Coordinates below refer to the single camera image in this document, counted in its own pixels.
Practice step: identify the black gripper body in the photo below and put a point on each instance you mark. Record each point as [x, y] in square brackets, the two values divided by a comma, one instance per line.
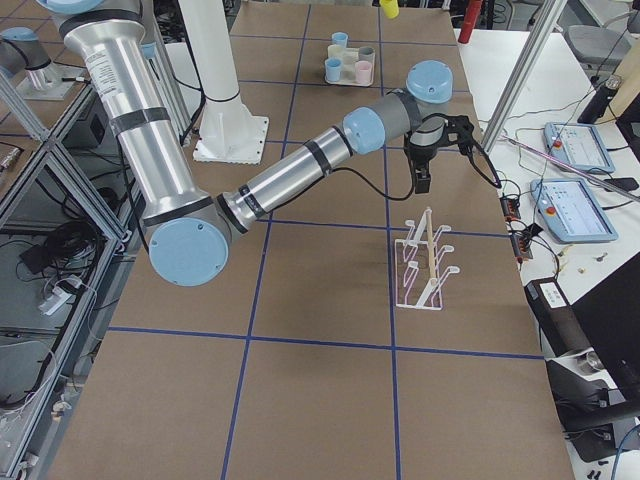
[419, 154]

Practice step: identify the grey plastic cup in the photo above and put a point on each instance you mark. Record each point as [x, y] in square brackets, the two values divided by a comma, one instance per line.
[366, 53]

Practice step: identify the yellow plastic cup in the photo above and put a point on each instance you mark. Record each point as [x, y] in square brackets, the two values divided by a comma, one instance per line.
[390, 8]

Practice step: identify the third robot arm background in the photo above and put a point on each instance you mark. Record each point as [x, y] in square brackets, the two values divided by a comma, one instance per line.
[21, 50]

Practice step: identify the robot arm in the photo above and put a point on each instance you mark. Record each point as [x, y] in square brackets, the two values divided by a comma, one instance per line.
[190, 231]

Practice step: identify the pink plastic cup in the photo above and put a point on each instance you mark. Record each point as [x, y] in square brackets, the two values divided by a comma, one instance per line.
[363, 72]

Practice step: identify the light blue cup back-right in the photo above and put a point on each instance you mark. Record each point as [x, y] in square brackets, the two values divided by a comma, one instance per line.
[333, 69]

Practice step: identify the cream plastic cup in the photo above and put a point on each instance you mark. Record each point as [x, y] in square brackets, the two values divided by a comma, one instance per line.
[335, 51]

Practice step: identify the light blue cup back-left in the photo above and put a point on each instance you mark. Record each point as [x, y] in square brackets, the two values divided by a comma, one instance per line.
[340, 38]

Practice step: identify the steel cup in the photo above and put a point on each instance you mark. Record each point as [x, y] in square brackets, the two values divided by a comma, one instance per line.
[591, 363]

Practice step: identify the cream plastic tray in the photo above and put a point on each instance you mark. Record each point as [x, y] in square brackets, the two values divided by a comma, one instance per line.
[347, 75]

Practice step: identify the red cylinder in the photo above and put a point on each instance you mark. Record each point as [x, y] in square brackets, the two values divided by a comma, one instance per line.
[471, 16]

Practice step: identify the far teach pendant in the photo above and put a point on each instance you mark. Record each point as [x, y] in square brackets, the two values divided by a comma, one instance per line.
[578, 145]

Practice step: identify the teach pendant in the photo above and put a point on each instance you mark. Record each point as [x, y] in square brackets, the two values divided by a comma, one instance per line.
[571, 212]
[578, 145]

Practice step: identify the near teach pendant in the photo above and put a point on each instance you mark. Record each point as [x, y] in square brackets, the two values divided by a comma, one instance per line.
[571, 212]

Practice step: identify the white office chair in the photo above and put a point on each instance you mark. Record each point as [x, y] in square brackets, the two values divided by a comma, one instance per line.
[595, 46]

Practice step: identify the black labelled box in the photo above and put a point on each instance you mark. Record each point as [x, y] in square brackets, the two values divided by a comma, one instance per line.
[555, 316]

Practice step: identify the black Huawei monitor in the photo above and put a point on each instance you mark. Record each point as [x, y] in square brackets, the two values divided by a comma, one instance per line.
[609, 317]

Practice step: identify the black monitor stand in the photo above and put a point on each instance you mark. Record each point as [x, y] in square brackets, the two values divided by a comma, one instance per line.
[595, 417]

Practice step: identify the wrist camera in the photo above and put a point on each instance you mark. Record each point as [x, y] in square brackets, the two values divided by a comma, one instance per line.
[422, 181]

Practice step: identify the white wire cup rack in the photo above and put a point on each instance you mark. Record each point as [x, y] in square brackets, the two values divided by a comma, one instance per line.
[420, 272]

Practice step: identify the aluminium frame post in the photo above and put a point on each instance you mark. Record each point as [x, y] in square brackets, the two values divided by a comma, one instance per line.
[537, 38]

